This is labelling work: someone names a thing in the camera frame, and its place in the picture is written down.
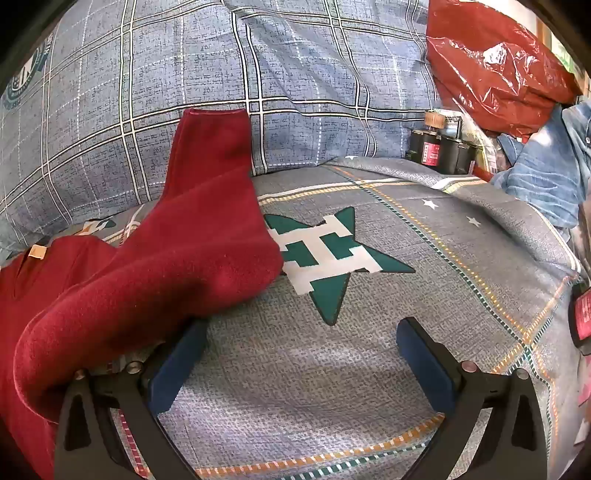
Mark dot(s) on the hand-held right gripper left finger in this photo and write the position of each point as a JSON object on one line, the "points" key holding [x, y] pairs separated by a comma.
{"points": [[178, 365]]}

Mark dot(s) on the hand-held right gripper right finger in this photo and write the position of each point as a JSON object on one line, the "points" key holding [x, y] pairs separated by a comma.
{"points": [[422, 365]]}

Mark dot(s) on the red knit sweater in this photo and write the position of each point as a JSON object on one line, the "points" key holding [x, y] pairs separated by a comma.
{"points": [[161, 258]]}

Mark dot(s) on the grey star-print bedsheet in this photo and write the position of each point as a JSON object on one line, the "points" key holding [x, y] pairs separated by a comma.
{"points": [[300, 369]]}

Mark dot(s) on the black and red object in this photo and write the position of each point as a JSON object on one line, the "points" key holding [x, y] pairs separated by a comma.
{"points": [[582, 316]]}

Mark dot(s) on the dark bottle with red label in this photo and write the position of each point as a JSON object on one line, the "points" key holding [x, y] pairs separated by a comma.
{"points": [[422, 150]]}

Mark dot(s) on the blue denim garment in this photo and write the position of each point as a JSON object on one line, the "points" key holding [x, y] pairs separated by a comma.
{"points": [[545, 170]]}

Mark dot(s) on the dark jars with red label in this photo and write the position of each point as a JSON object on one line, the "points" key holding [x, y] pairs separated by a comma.
{"points": [[480, 138]]}

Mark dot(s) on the wooden-capped bottle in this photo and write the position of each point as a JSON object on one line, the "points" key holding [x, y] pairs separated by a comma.
{"points": [[434, 119]]}

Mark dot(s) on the red plastic bag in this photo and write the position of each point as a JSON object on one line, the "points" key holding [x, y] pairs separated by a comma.
{"points": [[485, 60]]}

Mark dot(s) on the blue plaid pillow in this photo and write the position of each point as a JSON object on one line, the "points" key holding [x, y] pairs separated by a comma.
{"points": [[300, 55]]}

